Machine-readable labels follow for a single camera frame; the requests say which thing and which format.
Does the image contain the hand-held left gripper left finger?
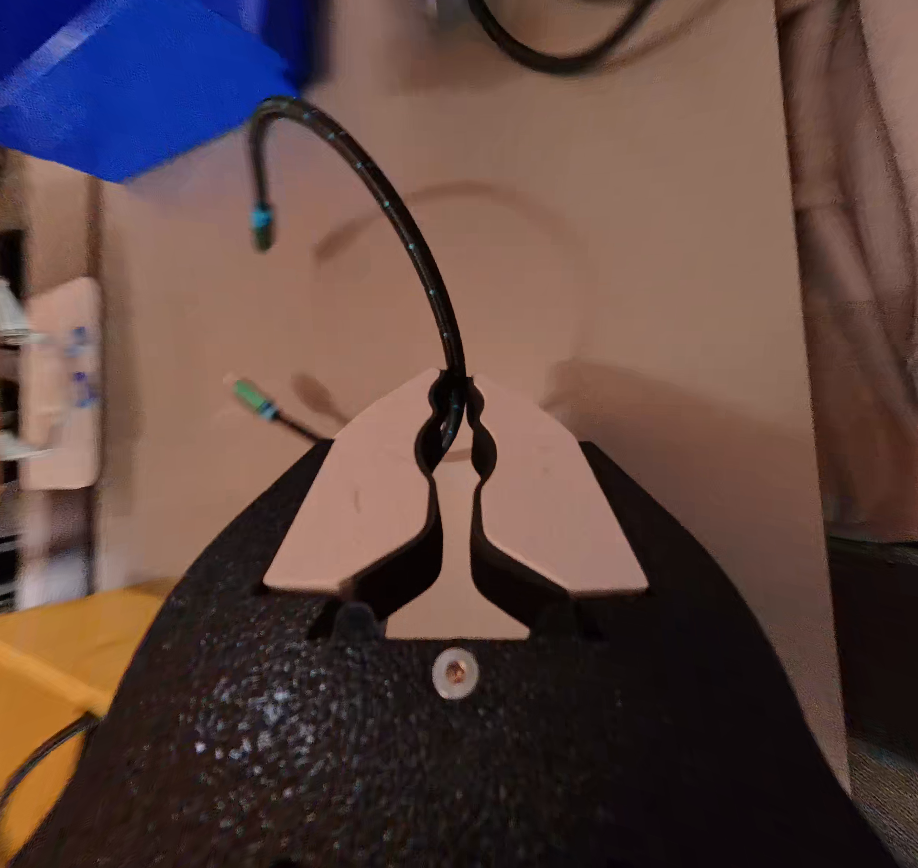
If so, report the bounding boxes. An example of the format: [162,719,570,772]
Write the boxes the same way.
[263,368,449,619]

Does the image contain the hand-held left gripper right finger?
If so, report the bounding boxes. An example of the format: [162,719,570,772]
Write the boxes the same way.
[466,372,650,627]

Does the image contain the black braided usb cable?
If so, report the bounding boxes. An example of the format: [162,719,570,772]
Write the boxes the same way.
[222,96,472,455]

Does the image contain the large blue plastic bin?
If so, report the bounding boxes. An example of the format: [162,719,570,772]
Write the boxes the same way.
[0,0,327,184]

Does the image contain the large yellow bin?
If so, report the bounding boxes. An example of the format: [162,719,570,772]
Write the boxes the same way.
[0,580,182,863]

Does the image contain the person's beige sweatshirt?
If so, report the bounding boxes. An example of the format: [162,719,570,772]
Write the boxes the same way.
[771,0,918,546]

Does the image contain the thick black cable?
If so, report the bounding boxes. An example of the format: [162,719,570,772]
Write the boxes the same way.
[448,0,691,77]

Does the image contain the thin black cable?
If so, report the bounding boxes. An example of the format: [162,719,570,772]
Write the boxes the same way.
[0,712,101,815]

